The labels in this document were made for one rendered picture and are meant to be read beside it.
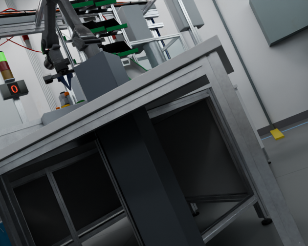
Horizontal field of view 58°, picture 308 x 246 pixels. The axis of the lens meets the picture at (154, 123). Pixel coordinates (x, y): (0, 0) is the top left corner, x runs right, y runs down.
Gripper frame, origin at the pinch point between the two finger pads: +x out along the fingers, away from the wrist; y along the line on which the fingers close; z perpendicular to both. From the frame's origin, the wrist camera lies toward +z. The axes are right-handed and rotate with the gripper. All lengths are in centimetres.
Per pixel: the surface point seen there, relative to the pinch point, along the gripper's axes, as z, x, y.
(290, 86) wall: -238, 49, 338
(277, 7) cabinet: -198, -68, 341
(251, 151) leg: 72, 53, 29
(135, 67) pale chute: -30, -5, 43
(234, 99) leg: 74, 39, 30
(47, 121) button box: 16.9, 16.9, -13.9
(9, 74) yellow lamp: -15.9, -19.1, -23.8
